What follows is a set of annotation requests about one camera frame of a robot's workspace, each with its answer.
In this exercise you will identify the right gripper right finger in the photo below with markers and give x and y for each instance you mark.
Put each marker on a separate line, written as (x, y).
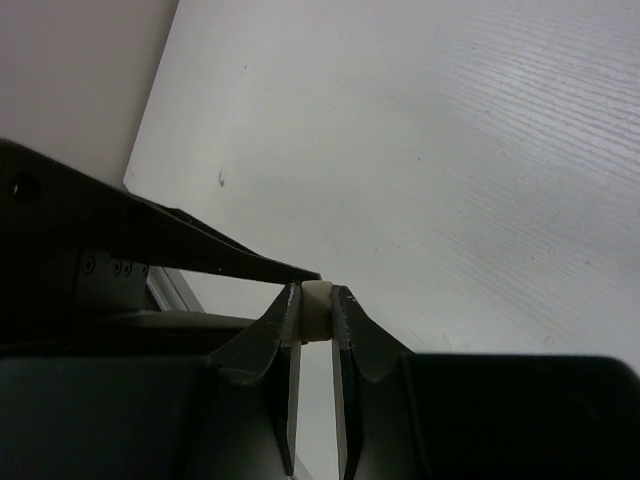
(407, 415)

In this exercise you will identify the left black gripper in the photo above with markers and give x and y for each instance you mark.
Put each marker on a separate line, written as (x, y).
(50, 294)

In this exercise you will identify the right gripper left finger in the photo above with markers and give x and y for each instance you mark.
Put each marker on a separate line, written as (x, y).
(76, 408)

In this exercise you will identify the grey eraser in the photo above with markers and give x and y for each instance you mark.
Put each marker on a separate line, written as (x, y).
(316, 311)

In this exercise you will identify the aluminium front rail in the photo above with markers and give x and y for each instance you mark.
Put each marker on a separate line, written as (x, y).
(170, 290)

